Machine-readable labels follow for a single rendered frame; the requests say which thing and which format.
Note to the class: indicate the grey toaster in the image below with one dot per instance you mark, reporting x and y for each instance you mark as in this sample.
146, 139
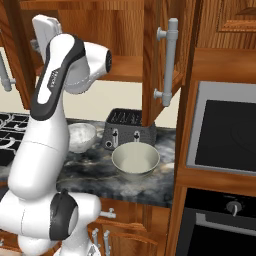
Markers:
128, 131

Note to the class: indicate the wooden drawer front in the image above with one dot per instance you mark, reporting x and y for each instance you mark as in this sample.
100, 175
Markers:
140, 211

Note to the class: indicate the white marbled bowl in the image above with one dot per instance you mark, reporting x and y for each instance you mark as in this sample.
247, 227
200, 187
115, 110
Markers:
81, 135

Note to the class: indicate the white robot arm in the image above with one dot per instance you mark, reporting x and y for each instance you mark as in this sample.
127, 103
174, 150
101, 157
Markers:
40, 166

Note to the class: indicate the wooden base cabinet door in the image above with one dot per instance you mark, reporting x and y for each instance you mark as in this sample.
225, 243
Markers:
133, 241

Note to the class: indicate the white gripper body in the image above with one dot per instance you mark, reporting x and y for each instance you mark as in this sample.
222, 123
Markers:
46, 28

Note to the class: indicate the wooden cupboard over microwave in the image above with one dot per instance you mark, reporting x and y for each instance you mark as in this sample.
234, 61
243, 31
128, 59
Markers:
230, 20

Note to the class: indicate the silver and black microwave oven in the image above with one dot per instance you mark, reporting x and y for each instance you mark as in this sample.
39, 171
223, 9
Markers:
226, 133

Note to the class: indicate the wooden wall cabinet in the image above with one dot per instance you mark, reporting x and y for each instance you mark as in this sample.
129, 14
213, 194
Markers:
126, 66

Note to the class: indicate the pale grey-green bowl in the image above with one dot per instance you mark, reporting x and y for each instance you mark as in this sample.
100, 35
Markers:
135, 160

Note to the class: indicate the black gas hob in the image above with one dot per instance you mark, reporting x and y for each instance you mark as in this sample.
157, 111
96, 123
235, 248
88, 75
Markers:
10, 133

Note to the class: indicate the grey oven knob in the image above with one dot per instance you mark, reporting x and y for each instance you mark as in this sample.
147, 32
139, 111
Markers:
234, 208

